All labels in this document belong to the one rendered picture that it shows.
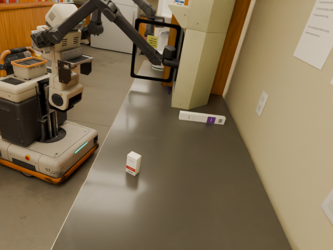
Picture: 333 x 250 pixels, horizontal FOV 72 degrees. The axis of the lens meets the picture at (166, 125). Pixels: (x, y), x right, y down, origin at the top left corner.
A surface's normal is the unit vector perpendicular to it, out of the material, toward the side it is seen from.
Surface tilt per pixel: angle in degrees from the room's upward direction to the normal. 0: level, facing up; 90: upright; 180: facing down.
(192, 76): 90
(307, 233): 90
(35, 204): 0
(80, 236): 0
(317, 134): 90
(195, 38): 90
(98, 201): 0
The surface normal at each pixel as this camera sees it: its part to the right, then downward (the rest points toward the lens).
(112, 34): -0.04, 0.49
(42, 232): 0.16, -0.86
